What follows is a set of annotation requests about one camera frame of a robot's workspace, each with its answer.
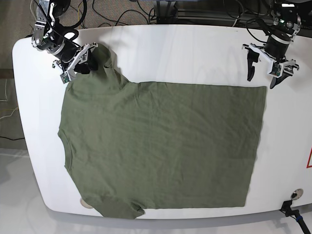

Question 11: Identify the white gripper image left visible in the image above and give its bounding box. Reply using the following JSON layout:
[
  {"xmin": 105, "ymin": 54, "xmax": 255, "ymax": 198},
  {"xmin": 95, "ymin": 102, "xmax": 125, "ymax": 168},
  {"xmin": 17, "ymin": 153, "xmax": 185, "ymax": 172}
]
[{"xmin": 52, "ymin": 42, "xmax": 98, "ymax": 76}]

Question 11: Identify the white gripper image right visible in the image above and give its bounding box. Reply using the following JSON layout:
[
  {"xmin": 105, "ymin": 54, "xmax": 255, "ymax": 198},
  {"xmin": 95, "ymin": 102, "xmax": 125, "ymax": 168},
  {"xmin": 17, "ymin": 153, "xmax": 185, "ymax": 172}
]
[{"xmin": 242, "ymin": 43, "xmax": 299, "ymax": 89}]

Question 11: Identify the olive green T-shirt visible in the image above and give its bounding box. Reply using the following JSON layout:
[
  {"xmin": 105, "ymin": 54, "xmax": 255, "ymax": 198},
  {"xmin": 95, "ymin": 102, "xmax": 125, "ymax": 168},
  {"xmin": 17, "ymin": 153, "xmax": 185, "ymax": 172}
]
[{"xmin": 58, "ymin": 45, "xmax": 267, "ymax": 219}]

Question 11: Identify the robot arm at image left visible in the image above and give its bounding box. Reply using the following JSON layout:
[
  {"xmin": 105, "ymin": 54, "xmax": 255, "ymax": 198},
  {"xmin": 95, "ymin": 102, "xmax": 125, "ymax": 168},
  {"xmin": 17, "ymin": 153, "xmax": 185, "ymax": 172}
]
[{"xmin": 32, "ymin": 0, "xmax": 98, "ymax": 81}]

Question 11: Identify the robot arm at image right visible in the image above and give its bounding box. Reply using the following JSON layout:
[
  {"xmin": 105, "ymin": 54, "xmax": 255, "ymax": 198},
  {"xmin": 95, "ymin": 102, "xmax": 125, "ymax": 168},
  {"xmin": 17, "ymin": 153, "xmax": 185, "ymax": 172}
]
[{"xmin": 242, "ymin": 0, "xmax": 301, "ymax": 89}]

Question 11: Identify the red triangle sticker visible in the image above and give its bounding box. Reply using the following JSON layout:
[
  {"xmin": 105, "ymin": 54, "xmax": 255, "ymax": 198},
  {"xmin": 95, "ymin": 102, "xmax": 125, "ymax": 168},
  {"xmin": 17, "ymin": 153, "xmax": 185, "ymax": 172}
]
[{"xmin": 306, "ymin": 149, "xmax": 312, "ymax": 168}]

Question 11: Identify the right silver table grommet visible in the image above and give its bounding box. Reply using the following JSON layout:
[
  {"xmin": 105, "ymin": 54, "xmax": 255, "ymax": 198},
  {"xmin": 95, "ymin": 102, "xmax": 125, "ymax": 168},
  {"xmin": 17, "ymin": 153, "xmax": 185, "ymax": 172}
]
[{"xmin": 291, "ymin": 189, "xmax": 304, "ymax": 200}]

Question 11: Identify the silver table grommet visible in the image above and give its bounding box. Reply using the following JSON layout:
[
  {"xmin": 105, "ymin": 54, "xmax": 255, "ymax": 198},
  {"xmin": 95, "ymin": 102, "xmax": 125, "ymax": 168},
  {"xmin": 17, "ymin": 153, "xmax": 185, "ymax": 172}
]
[
  {"xmin": 80, "ymin": 198, "xmax": 93, "ymax": 209},
  {"xmin": 291, "ymin": 189, "xmax": 304, "ymax": 200}
]

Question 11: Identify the left silver table grommet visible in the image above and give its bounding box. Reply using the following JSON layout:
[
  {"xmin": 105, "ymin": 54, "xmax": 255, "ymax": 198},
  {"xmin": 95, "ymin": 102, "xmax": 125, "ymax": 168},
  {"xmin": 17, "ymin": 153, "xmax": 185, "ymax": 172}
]
[{"xmin": 80, "ymin": 198, "xmax": 93, "ymax": 209}]

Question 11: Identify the small camera on left gripper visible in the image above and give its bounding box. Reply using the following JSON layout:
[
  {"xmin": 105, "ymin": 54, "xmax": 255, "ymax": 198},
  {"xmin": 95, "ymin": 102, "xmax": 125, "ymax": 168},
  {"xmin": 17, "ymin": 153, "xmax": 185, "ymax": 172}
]
[{"xmin": 270, "ymin": 63, "xmax": 281, "ymax": 78}]

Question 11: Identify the small camera on gripper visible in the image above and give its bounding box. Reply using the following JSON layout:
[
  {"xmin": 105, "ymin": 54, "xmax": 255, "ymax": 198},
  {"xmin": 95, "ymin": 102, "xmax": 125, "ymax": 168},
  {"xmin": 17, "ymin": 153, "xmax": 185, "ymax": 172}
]
[
  {"xmin": 60, "ymin": 72, "xmax": 71, "ymax": 84},
  {"xmin": 270, "ymin": 63, "xmax": 281, "ymax": 78}
]

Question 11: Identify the small camera on right gripper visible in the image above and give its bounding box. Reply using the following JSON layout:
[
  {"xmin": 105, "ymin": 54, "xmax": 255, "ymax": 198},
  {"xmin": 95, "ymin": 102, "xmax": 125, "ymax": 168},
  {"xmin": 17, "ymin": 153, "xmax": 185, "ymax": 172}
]
[{"xmin": 60, "ymin": 72, "xmax": 71, "ymax": 84}]

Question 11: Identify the aluminium frame base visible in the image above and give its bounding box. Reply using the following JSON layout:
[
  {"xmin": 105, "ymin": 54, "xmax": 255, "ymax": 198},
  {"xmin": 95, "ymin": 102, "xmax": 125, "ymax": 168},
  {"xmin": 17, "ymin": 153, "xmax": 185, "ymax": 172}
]
[{"xmin": 153, "ymin": 0, "xmax": 247, "ymax": 26}]

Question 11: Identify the black clamp with cable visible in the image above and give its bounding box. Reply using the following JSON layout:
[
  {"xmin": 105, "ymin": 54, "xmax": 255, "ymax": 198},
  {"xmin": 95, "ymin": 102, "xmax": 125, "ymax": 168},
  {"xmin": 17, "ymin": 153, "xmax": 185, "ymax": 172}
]
[{"xmin": 280, "ymin": 200, "xmax": 311, "ymax": 234}]

